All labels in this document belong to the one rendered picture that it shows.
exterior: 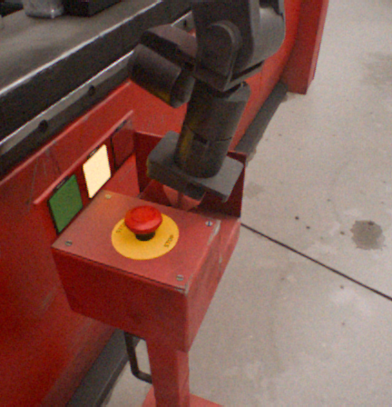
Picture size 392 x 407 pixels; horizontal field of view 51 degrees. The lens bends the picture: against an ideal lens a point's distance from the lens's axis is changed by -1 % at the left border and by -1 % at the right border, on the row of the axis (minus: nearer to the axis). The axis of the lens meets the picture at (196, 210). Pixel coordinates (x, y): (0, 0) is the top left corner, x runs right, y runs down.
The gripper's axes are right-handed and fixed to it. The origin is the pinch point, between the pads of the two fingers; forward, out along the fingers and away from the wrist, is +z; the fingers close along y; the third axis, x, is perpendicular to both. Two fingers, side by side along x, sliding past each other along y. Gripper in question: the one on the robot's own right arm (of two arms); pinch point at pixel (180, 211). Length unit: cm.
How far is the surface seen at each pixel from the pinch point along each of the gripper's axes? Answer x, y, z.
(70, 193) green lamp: 10.4, 10.1, -6.3
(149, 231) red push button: 11.2, 0.5, -7.5
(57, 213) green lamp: 12.9, 10.0, -5.7
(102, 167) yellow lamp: 4.0, 9.8, -5.4
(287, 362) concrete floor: -26, -39, 65
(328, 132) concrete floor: -157, -34, 67
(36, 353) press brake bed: 13.1, 13.7, 34.8
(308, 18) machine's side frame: -195, 1, 34
